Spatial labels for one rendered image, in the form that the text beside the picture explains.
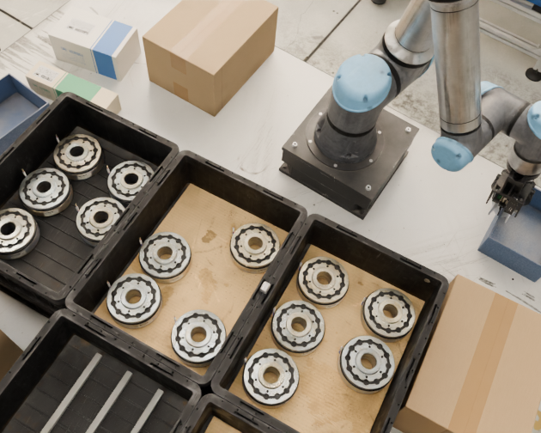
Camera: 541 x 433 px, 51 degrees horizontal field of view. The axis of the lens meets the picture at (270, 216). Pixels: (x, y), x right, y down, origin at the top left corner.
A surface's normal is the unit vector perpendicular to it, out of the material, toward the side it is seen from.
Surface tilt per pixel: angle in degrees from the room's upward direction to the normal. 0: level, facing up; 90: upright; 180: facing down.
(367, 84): 9
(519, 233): 0
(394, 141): 3
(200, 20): 0
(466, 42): 69
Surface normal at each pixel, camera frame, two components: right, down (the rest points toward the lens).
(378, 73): -0.03, -0.37
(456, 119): -0.36, 0.72
